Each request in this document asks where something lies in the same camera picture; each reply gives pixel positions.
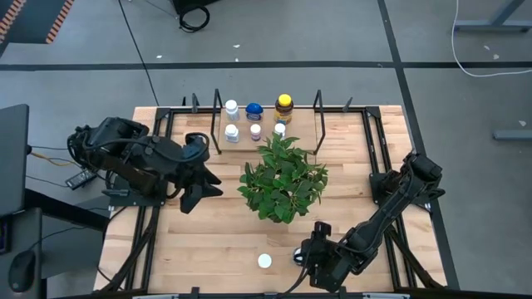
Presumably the dark grey desk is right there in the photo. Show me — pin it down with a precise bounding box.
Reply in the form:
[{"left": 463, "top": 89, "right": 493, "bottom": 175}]
[{"left": 0, "top": 207, "right": 45, "bottom": 299}]

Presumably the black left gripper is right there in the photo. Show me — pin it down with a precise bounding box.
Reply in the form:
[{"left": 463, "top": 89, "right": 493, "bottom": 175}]
[{"left": 176, "top": 133, "right": 224, "bottom": 215}]

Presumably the black aluminium table frame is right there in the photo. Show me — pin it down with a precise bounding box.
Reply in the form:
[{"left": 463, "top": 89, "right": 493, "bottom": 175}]
[{"left": 93, "top": 93, "right": 448, "bottom": 299}]

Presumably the white bottle blue-striped label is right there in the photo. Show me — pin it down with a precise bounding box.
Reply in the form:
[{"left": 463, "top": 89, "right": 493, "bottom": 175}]
[{"left": 224, "top": 99, "right": 240, "bottom": 122}]

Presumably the white floor cable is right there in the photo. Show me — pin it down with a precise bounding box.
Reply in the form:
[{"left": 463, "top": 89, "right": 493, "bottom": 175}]
[{"left": 451, "top": 0, "right": 532, "bottom": 79}]

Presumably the blue-lid jar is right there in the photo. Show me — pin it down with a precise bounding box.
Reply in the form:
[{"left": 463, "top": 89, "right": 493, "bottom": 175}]
[{"left": 244, "top": 102, "right": 264, "bottom": 123}]

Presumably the yellow cable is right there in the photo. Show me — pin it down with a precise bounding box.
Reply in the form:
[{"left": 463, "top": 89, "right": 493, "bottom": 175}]
[{"left": 31, "top": 151, "right": 76, "bottom": 168}]

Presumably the wooden shelf black metal frame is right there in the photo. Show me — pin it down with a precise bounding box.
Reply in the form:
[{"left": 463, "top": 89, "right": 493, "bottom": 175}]
[{"left": 209, "top": 88, "right": 326, "bottom": 155}]

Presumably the coiled black cable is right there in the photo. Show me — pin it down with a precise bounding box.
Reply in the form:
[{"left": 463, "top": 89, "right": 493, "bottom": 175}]
[{"left": 178, "top": 4, "right": 211, "bottom": 33}]

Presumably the black power adapter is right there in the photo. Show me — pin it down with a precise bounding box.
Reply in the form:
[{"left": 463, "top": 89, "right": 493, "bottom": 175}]
[{"left": 65, "top": 169, "right": 99, "bottom": 191}]

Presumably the black computer mouse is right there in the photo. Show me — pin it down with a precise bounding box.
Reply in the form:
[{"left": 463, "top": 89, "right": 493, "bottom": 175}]
[{"left": 7, "top": 249, "right": 37, "bottom": 294}]

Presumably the brown bottle yellow cap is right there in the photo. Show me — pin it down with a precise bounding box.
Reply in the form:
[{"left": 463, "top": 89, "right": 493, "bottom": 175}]
[{"left": 273, "top": 93, "right": 294, "bottom": 125}]

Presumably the grey metal table leg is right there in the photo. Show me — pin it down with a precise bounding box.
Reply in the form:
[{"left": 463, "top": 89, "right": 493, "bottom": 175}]
[
  {"left": 493, "top": 130, "right": 532, "bottom": 141},
  {"left": 453, "top": 0, "right": 532, "bottom": 33}
]

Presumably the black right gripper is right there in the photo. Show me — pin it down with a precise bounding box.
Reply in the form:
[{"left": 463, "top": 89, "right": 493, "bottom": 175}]
[{"left": 305, "top": 222, "right": 362, "bottom": 294}]

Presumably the white medicine bottle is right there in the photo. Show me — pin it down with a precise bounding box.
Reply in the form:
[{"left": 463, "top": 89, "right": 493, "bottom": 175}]
[{"left": 224, "top": 124, "right": 240, "bottom": 144}]

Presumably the dark flat screen panel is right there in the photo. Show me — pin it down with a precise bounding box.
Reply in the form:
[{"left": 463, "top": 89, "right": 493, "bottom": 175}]
[{"left": 0, "top": 103, "right": 31, "bottom": 218}]

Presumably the green potted plant black pot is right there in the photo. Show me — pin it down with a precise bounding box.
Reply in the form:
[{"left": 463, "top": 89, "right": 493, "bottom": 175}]
[{"left": 237, "top": 132, "right": 329, "bottom": 225}]

